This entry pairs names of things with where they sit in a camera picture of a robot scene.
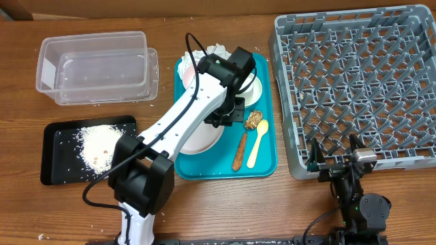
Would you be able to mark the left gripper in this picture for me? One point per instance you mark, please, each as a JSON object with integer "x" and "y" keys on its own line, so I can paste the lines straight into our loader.
{"x": 238, "y": 117}

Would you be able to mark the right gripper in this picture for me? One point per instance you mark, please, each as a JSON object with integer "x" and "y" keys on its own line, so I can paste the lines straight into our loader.
{"x": 329, "y": 171}

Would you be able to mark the large white plate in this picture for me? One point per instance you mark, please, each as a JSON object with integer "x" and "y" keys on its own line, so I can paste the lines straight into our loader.
{"x": 203, "y": 138}

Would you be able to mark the pile of white rice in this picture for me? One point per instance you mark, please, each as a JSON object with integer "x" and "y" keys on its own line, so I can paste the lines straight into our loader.
{"x": 96, "y": 146}

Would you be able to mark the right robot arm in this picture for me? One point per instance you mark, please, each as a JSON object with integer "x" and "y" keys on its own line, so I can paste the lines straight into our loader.
{"x": 364, "y": 215}

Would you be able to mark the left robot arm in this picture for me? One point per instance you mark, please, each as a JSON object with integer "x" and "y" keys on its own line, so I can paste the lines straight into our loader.
{"x": 142, "y": 174}

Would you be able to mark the grey dishwasher rack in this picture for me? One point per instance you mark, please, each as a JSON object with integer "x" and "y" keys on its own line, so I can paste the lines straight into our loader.
{"x": 368, "y": 72}

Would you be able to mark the cream bowl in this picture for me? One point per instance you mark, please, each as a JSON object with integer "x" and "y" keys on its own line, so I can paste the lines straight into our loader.
{"x": 254, "y": 92}

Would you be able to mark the brown crumpled food wrapper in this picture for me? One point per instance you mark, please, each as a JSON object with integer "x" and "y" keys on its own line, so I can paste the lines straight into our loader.
{"x": 253, "y": 120}

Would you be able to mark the yellow plastic spoon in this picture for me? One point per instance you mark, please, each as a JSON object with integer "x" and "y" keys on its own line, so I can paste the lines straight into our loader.
{"x": 261, "y": 129}

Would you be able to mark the teal serving tray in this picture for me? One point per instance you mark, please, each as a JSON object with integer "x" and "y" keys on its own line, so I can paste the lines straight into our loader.
{"x": 216, "y": 162}

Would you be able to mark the pink white bowl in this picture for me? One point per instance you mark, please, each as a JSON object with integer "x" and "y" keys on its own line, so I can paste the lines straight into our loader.
{"x": 188, "y": 76}

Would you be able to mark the crumpled white paper napkin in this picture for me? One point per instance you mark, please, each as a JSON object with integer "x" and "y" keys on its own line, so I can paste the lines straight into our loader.
{"x": 217, "y": 49}

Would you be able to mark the clear plastic bin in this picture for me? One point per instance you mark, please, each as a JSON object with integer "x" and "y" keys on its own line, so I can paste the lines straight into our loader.
{"x": 98, "y": 68}

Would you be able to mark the black tray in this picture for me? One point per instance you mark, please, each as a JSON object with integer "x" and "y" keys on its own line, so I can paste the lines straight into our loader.
{"x": 61, "y": 160}

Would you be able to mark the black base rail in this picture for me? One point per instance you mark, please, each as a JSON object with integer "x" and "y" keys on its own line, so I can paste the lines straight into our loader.
{"x": 296, "y": 240}

